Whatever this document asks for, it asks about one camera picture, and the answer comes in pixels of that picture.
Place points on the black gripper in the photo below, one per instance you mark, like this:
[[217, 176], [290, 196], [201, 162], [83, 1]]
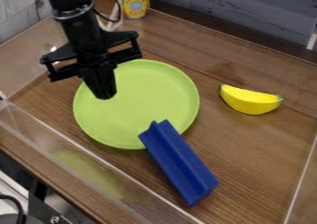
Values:
[[92, 52]]

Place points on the blue T-shaped block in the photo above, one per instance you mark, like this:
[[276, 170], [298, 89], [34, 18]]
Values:
[[187, 172]]

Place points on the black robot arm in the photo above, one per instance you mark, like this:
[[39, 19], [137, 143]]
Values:
[[94, 50]]

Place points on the green round plate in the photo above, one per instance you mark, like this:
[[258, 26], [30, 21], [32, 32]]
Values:
[[155, 92]]

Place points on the yellow labelled tin can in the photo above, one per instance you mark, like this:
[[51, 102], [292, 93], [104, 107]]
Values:
[[135, 8]]

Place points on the yellow banana toy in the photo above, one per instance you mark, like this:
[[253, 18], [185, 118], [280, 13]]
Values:
[[249, 102]]

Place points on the clear acrylic triangle bracket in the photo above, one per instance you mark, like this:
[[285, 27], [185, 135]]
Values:
[[112, 20]]

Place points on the clear acrylic front wall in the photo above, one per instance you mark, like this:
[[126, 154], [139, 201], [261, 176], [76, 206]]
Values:
[[84, 179]]

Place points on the black metal table frame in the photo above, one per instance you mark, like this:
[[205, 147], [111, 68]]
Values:
[[39, 209]]

